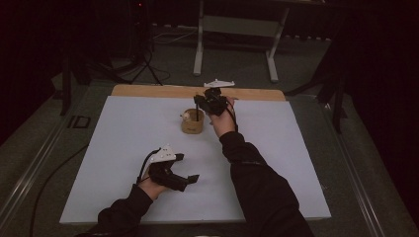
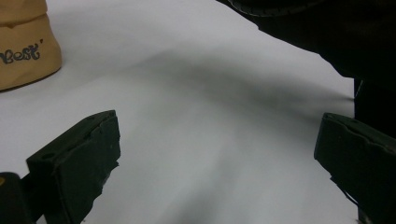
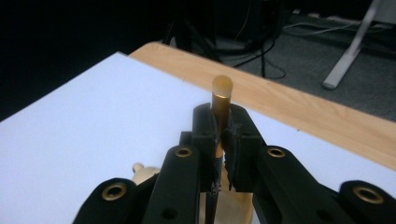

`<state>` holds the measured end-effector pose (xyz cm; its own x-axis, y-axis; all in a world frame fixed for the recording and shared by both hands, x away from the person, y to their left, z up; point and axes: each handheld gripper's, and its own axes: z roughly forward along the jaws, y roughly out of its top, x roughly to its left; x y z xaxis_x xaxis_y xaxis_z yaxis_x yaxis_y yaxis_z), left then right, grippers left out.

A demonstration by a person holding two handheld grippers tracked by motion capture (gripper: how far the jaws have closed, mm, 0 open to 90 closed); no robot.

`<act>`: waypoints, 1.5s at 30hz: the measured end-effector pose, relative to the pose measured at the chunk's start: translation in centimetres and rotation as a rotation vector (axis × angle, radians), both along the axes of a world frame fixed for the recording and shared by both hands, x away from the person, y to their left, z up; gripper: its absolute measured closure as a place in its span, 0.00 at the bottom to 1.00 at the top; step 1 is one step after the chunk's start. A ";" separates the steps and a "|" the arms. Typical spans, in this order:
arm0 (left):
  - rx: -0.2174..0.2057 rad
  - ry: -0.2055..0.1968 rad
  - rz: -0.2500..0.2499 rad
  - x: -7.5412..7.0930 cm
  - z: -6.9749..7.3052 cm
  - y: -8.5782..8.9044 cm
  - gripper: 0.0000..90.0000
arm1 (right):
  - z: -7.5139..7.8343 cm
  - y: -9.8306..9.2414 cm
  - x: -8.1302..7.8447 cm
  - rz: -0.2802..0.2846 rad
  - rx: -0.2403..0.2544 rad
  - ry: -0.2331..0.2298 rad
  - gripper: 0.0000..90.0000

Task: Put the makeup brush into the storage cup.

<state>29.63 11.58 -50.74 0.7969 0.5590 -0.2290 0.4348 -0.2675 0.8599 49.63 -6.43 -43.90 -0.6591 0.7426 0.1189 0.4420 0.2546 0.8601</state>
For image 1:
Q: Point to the person's left hand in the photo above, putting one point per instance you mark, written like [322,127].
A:
[153,189]

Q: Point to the small pale figurine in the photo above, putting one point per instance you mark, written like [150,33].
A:
[185,115]

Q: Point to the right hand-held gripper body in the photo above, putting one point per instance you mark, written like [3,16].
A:
[214,102]

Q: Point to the black metal stand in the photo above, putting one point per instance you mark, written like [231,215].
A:
[66,85]
[336,98]

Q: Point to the black tripod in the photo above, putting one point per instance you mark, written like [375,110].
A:
[145,62]

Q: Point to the round wooden cup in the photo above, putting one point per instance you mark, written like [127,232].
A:
[192,125]

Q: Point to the white table mat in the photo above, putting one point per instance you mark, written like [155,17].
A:
[115,148]

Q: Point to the person's right hand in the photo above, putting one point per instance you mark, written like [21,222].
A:
[224,123]

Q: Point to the grey metal floor rail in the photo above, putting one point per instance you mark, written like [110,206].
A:
[355,181]
[36,164]

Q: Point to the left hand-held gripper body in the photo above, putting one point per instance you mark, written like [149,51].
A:
[166,173]

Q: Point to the wooden table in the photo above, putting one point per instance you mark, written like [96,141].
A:
[148,91]

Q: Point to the white metal desk frame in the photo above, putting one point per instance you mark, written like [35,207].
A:
[237,26]

